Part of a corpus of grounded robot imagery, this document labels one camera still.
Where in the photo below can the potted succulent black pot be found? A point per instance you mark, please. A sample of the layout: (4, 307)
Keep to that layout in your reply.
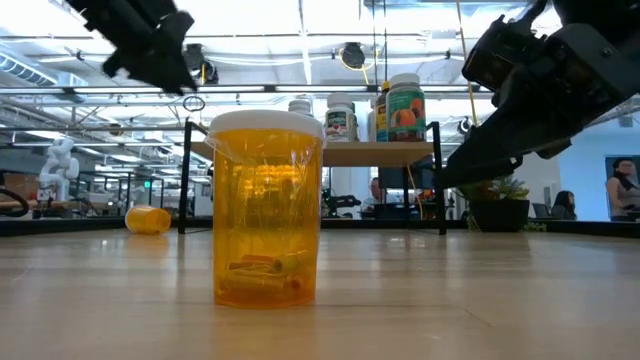
(500, 217)

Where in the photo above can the black aluminium table frame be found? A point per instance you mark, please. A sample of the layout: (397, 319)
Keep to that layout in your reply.
(75, 227)

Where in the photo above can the black background robot arm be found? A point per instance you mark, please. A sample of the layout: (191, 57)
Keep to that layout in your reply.
(342, 201)

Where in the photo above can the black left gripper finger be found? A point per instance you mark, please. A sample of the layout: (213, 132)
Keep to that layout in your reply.
(160, 65)

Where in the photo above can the wooden shelf black metal frame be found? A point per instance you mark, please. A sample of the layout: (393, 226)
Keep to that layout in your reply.
(375, 154)

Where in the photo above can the orange pill bottle white cap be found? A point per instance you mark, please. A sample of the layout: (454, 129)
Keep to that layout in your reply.
(147, 220)

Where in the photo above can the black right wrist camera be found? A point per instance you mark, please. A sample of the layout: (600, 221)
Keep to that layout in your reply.
(502, 55)

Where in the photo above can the large white bottle white cap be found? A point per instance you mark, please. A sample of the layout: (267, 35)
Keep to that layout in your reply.
(372, 127)

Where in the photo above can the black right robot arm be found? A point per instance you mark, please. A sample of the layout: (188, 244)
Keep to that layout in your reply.
(600, 10)

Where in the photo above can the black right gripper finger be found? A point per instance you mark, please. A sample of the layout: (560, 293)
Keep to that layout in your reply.
(500, 150)

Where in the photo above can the person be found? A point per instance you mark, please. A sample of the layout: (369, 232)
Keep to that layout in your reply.
(564, 205)
(623, 190)
(375, 190)

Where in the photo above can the gummy vitamin bottle white cap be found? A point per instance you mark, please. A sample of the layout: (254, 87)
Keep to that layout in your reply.
(406, 115)

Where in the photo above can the overhead light bar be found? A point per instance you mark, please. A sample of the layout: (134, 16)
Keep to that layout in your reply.
(240, 89)

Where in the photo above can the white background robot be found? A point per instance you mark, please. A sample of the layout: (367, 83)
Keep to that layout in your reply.
(61, 167)

